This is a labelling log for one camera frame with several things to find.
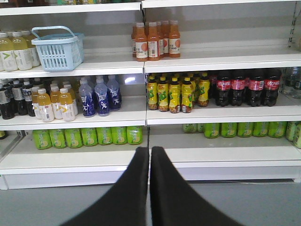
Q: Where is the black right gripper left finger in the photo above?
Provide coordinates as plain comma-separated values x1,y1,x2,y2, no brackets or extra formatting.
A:
62,147,149,226

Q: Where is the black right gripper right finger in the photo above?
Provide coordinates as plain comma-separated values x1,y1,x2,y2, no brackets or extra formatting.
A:
150,146,241,226

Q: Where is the light blue plastic basket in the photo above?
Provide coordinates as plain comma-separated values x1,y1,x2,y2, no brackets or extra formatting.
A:
32,26,84,72

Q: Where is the green soda bottle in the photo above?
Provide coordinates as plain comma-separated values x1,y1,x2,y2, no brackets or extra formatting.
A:
111,127,127,145
81,128,98,146
96,127,112,145
64,128,83,148
48,129,67,148
127,126,143,145
32,129,52,150

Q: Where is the blue sports drink bottle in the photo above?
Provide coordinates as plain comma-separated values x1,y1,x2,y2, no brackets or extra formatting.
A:
94,78,110,117
107,75,121,111
79,78,96,117

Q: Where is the yellow lemon tea bottle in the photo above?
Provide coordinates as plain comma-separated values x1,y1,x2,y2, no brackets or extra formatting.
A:
181,77,193,113
147,75,158,110
169,77,181,113
158,77,169,112

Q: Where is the orange vitamin drink bottle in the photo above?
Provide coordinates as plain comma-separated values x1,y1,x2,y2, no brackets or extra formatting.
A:
37,88,55,122
50,86,63,120
59,88,75,121

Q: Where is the white metal shelf unit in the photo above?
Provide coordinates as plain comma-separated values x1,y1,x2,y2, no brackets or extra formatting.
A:
0,0,301,190

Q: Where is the dark cola bottle red label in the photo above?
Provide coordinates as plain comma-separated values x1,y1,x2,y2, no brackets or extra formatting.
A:
215,70,231,107

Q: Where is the orange C100 juice bottle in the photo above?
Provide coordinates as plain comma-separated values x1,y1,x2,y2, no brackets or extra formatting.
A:
135,22,148,62

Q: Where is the orange C100 bottle right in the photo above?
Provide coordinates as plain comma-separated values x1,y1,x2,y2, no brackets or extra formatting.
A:
169,20,181,58

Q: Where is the orange juice bottle barcode label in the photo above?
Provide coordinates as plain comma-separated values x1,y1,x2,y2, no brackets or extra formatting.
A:
148,22,159,61

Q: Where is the pale yellow drink bottle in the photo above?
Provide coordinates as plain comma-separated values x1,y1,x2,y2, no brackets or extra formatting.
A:
12,32,32,70
0,32,18,72

